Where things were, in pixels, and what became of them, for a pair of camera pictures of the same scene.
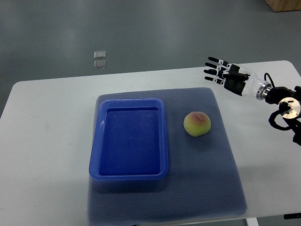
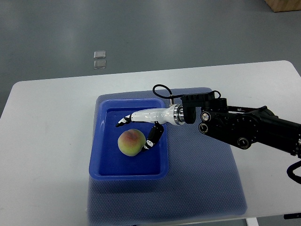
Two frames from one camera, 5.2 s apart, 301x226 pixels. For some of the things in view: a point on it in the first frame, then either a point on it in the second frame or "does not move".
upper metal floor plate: x=99 y=54 does not move
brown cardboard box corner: x=284 y=5 does not move
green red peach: x=197 y=123 → x=130 y=142
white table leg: x=252 y=221 does not move
